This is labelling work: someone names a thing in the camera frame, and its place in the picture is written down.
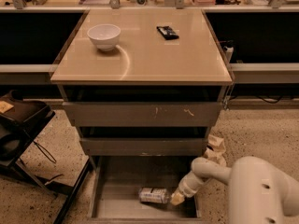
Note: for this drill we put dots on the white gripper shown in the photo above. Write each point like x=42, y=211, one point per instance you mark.
x=186, y=188

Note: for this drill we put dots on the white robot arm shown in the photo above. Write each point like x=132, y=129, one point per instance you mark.
x=258, y=192

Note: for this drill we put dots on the bottom grey drawer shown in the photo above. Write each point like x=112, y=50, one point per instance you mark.
x=115, y=198

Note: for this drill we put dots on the grey drawer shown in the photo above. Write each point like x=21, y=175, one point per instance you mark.
x=144, y=146
x=137, y=114
x=115, y=198

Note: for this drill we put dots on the grey drawer cabinet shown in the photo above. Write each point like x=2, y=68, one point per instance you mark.
x=144, y=67

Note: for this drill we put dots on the middle grey drawer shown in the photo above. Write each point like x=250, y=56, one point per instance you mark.
x=144, y=146

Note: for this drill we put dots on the top grey drawer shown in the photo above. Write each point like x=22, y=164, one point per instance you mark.
x=137, y=114

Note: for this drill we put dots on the black snack packet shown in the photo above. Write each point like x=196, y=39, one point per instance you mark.
x=167, y=32

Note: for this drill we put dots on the white ceramic bowl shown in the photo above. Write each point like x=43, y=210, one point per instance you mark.
x=105, y=36

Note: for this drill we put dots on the black chair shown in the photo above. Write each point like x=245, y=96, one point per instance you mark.
x=21, y=122

